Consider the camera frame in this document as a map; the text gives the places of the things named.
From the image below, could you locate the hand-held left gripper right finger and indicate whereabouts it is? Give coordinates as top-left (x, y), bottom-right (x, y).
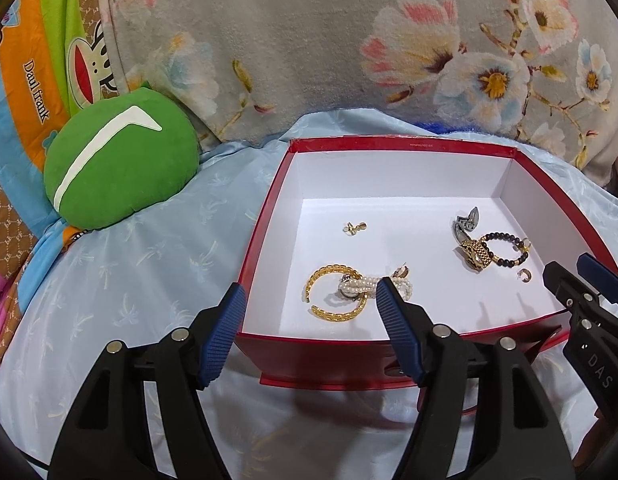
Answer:
top-left (375, 276), bottom-right (574, 480)

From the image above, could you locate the red box with strap handle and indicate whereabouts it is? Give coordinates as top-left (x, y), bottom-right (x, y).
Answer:
top-left (234, 135), bottom-right (618, 416)

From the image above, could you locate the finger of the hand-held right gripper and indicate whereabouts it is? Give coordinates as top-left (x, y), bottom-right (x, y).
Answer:
top-left (542, 261), bottom-right (602, 321)
top-left (577, 253), bottom-right (618, 311)

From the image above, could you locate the colourful cartoon printed quilt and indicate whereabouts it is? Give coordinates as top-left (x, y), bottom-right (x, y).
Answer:
top-left (0, 0), bottom-right (120, 386)

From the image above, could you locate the green round cushion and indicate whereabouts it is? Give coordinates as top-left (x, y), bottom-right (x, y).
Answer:
top-left (43, 82), bottom-right (199, 232)

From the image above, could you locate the black and gold bead bracelet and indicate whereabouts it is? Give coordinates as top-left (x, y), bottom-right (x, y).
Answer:
top-left (476, 231), bottom-right (534, 267)

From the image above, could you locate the large gold chain hoop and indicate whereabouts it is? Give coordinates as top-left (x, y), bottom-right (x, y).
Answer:
top-left (304, 263), bottom-right (365, 306)
top-left (310, 287), bottom-right (374, 322)

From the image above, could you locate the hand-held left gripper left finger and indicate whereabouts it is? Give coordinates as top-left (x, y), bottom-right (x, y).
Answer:
top-left (48, 282), bottom-right (248, 480)

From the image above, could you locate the grey floral blanket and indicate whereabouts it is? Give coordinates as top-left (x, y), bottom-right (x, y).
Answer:
top-left (96, 0), bottom-right (618, 186)

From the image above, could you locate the silver metal clip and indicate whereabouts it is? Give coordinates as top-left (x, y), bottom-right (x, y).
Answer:
top-left (451, 206), bottom-right (482, 248)

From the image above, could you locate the light blue palm-print sheet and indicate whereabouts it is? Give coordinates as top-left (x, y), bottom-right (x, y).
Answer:
top-left (0, 107), bottom-right (618, 480)

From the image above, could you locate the white pearl bracelet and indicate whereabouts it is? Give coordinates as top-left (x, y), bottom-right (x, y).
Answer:
top-left (336, 272), bottom-right (415, 306)

